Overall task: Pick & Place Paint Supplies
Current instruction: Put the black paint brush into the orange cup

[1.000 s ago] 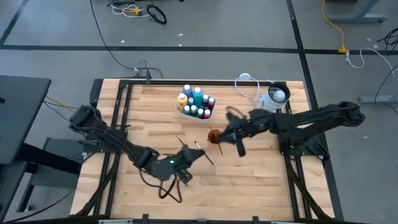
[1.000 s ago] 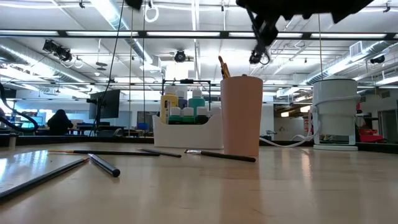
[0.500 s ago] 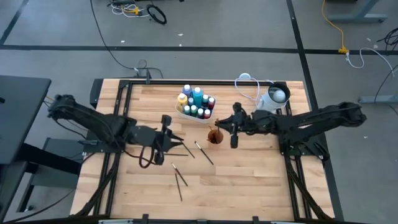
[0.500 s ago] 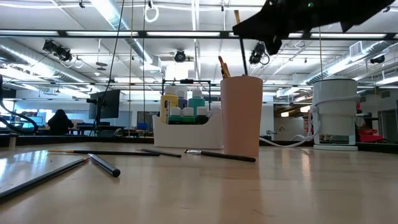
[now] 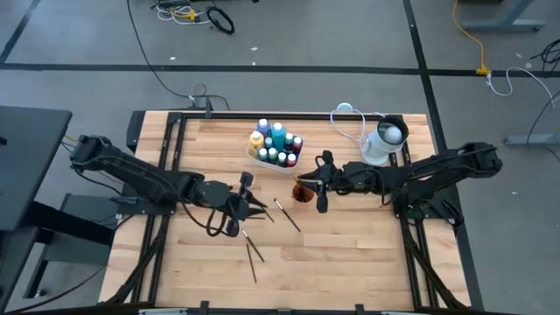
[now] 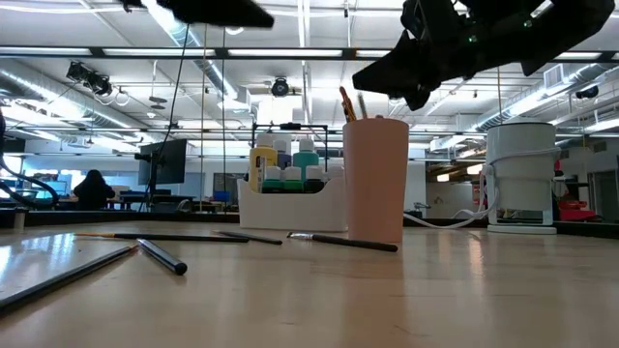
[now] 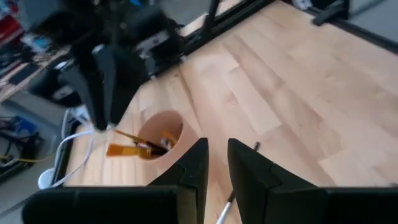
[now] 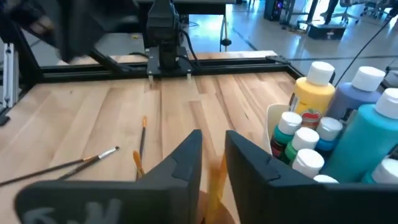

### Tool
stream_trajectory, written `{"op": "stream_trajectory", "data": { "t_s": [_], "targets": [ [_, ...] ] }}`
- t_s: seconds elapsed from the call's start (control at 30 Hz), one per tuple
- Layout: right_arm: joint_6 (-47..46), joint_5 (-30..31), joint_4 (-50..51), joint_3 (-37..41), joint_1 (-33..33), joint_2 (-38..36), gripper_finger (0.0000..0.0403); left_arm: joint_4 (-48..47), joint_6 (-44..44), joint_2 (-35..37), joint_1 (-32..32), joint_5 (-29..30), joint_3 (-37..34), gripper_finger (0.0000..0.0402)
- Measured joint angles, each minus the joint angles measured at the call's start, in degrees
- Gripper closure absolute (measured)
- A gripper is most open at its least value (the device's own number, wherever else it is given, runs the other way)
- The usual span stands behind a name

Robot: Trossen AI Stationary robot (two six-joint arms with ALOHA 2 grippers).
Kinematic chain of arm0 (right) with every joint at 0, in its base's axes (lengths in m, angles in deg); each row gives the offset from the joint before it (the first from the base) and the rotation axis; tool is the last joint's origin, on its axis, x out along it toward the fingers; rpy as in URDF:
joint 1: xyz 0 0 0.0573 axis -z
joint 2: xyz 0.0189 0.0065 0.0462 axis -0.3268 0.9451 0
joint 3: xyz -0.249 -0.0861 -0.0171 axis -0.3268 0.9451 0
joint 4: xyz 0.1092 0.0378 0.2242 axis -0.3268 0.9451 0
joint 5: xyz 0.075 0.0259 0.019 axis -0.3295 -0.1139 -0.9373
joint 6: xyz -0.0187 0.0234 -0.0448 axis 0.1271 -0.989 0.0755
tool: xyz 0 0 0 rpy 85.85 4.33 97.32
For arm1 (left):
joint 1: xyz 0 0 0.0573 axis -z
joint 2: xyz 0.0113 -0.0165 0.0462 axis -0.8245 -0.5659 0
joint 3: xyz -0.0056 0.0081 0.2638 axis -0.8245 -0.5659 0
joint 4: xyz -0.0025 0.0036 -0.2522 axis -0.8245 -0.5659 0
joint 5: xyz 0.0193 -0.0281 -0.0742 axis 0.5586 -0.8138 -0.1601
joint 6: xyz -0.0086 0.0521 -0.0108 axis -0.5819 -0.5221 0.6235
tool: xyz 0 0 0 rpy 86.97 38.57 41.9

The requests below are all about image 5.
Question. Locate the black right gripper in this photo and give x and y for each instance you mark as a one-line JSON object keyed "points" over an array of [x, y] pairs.
{"points": [[334, 177]]}

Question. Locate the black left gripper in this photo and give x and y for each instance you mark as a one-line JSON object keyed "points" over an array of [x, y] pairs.
{"points": [[219, 194]]}

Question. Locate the terracotta orange cup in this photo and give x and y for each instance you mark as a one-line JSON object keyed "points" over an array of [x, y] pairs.
{"points": [[302, 194]]}

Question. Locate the thin black paintbrush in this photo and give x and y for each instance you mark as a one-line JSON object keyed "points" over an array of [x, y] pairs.
{"points": [[254, 247], [269, 216], [287, 215], [251, 262]]}

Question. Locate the small red paint bottle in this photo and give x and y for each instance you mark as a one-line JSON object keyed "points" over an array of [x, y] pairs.
{"points": [[291, 159]]}

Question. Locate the small black paint bottle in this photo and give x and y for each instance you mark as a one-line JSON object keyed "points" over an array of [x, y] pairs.
{"points": [[282, 158]]}

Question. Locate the small maroon paint bottle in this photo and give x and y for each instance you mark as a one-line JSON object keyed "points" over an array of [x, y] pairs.
{"points": [[297, 142]]}

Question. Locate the small teal paint bottle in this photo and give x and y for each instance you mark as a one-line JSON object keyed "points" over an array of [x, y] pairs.
{"points": [[289, 139], [263, 154]]}

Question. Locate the small green paint bottle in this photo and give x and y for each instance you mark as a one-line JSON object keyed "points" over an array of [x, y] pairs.
{"points": [[272, 154]]}

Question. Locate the small blue paint bottle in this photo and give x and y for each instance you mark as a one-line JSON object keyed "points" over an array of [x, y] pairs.
{"points": [[268, 143]]}

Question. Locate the large turquoise paint bottle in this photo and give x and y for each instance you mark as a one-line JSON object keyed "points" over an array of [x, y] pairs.
{"points": [[277, 131]]}

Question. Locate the large yellow paint bottle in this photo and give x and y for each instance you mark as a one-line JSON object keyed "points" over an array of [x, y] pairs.
{"points": [[256, 140]]}

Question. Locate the large violet-blue paint bottle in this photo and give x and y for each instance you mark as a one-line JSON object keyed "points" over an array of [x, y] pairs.
{"points": [[263, 124]]}

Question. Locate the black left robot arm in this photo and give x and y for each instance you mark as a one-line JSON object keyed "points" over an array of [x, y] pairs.
{"points": [[131, 168]]}

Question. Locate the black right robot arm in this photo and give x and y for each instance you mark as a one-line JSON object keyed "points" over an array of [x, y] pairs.
{"points": [[437, 168]]}

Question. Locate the white plastic caddy tray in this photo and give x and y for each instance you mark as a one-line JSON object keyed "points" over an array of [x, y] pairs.
{"points": [[271, 170]]}

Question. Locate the grey desk foot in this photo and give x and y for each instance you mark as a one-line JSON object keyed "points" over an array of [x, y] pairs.
{"points": [[534, 140]]}

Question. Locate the black side table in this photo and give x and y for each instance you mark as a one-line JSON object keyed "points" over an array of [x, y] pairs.
{"points": [[30, 162]]}

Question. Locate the grey desk leg base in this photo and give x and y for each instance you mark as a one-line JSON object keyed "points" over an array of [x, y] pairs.
{"points": [[503, 24]]}

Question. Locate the white cylindrical camera stand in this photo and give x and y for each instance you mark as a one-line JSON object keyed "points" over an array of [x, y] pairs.
{"points": [[380, 144]]}

